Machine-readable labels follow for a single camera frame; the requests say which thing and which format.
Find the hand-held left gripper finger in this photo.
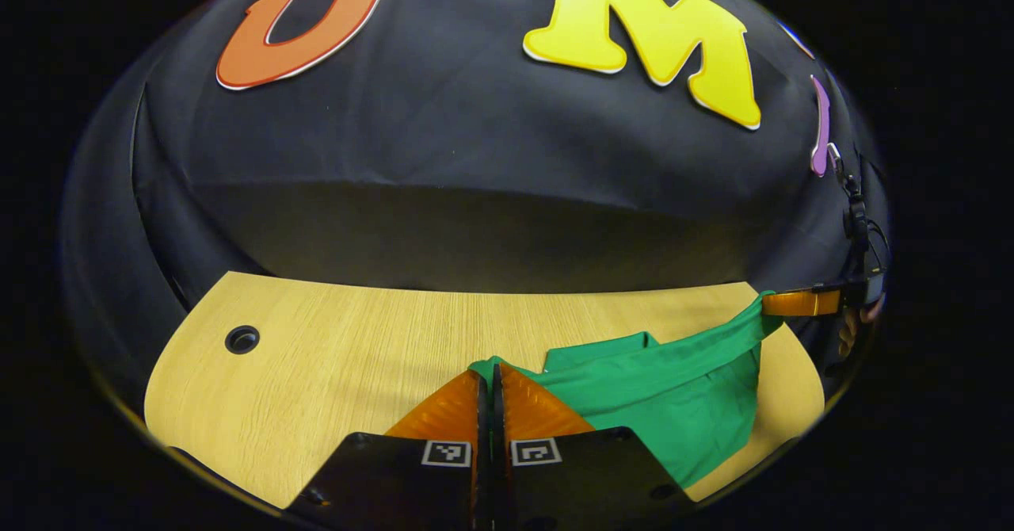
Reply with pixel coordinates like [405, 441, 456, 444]
[285, 369, 490, 531]
[493, 363, 698, 531]

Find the green T-shirt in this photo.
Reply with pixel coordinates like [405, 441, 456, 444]
[467, 291, 785, 491]

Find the black backdrop cloth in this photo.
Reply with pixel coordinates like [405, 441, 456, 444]
[59, 0, 892, 405]

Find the round table cable hole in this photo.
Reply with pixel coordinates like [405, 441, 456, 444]
[224, 325, 261, 355]

